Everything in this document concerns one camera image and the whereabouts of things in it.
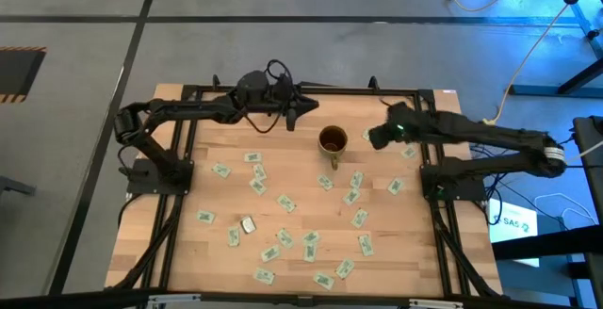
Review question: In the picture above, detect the small silver foil tub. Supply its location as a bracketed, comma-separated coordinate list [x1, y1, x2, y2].
[239, 215, 258, 235]

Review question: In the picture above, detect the green glazed ceramic mug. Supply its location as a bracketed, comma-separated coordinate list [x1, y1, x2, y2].
[318, 124, 350, 171]

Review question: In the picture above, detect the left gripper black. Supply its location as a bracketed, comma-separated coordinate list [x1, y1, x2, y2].
[272, 76, 320, 133]

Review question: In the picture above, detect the grey chair foot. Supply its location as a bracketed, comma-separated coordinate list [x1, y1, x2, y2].
[0, 174, 37, 198]

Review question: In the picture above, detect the black cable bundle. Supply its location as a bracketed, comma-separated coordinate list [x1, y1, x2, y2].
[470, 132, 603, 228]

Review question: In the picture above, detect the black metal beam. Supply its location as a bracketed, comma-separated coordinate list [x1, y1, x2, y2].
[492, 225, 603, 262]

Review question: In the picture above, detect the white floor cable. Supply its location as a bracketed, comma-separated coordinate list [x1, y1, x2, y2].
[534, 190, 595, 228]

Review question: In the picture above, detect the white printed sign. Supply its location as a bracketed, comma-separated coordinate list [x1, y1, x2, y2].
[488, 199, 541, 268]

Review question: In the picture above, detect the blue and black table frame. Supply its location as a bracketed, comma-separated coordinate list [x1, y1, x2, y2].
[508, 0, 603, 99]

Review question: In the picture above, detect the black camera rig bar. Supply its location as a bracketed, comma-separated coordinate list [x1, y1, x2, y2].
[0, 288, 603, 309]

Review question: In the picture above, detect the silver metal bracket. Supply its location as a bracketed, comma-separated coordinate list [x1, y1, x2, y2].
[146, 293, 203, 309]
[408, 298, 465, 309]

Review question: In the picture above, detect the floor hatch with hazard stripes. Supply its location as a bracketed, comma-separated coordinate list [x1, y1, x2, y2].
[0, 46, 47, 105]

